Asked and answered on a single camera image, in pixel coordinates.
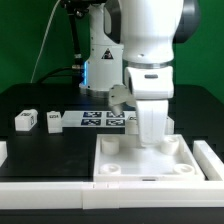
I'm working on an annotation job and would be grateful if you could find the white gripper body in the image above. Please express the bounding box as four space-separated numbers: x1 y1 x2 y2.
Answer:
125 66 174 146

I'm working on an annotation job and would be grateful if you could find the white square table top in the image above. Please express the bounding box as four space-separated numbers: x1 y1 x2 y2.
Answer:
93 134 205 182

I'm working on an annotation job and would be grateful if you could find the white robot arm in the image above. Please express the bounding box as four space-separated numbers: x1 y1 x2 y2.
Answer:
80 0 200 146

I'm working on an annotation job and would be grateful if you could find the white sheet with fiducial tags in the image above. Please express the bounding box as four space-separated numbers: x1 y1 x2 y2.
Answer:
62 111 136 128

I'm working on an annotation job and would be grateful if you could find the white U-shaped obstacle fence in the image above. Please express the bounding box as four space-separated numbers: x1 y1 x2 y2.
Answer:
0 139 224 210

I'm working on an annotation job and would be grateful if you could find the black cable on stand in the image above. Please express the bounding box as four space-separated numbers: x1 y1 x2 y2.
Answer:
35 0 89 84

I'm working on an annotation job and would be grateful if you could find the white cable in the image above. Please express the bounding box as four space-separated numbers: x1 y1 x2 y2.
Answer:
30 0 63 84

